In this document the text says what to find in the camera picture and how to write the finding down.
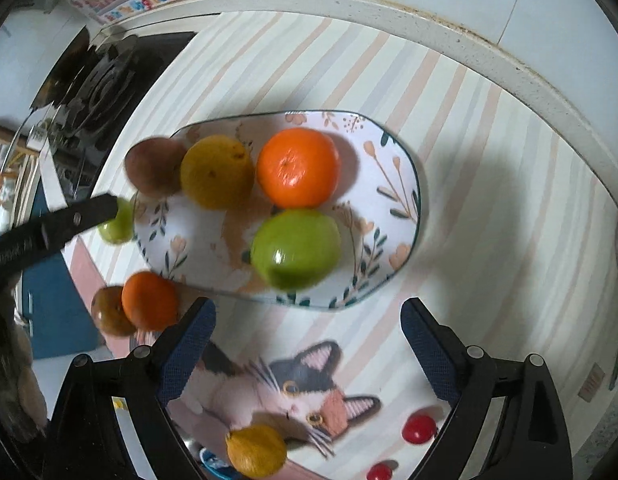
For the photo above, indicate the red cherry tomato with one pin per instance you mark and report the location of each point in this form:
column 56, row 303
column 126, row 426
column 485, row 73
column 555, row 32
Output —
column 380, row 472
column 419, row 429

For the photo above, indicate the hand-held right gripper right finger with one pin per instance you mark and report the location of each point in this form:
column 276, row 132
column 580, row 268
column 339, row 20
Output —
column 429, row 355

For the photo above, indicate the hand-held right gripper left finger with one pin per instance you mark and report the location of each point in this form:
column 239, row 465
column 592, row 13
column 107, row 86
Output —
column 186, row 355

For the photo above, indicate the small orange mandarin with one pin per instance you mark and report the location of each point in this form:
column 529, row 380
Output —
column 150, row 301

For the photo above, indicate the floral ceramic plate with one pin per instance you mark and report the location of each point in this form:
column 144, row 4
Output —
column 384, row 220

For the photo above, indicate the tan rectangular tag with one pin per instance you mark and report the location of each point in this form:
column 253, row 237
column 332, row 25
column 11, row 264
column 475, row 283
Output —
column 592, row 381

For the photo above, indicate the grey brown fuzzy cloth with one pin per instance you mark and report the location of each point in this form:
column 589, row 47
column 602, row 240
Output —
column 9, row 350

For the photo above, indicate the brown green round fruit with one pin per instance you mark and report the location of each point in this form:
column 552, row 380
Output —
column 105, row 312

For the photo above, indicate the yellow lemon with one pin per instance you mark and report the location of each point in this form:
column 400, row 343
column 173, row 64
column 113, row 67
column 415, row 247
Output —
column 256, row 451

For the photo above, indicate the yellow round fruit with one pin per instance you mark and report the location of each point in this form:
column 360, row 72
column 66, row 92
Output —
column 216, row 172

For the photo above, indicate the wooden stool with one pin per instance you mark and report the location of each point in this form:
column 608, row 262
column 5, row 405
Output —
column 9, row 152

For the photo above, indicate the brown purple passion fruit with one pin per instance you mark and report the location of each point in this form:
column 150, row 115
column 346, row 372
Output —
column 154, row 165

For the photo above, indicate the black gas stove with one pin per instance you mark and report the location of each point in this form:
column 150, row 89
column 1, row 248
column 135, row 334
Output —
column 109, row 90

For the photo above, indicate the blue white small object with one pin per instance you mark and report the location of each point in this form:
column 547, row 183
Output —
column 211, row 462

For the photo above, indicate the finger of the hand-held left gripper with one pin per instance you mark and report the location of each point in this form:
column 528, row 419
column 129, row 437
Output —
column 64, row 227

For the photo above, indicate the large green apple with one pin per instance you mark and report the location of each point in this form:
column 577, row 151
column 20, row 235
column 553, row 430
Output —
column 296, row 250

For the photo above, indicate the large orange mandarin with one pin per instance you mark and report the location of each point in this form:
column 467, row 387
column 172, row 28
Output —
column 299, row 167

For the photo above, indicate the small green fruit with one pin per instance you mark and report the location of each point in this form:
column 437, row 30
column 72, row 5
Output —
column 120, row 227

